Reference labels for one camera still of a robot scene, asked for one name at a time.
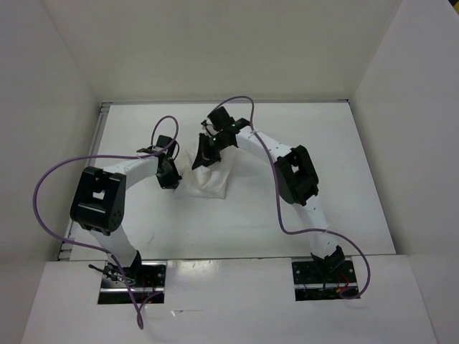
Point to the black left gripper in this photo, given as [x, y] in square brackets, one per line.
[173, 182]

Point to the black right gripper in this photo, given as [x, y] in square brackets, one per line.
[209, 160]

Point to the white pleated skirt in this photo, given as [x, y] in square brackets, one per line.
[204, 182]

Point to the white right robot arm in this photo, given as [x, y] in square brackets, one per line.
[295, 178]

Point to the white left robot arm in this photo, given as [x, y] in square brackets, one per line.
[99, 204]

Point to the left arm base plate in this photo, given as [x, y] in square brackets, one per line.
[148, 288]

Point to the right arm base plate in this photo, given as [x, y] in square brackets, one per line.
[310, 286]

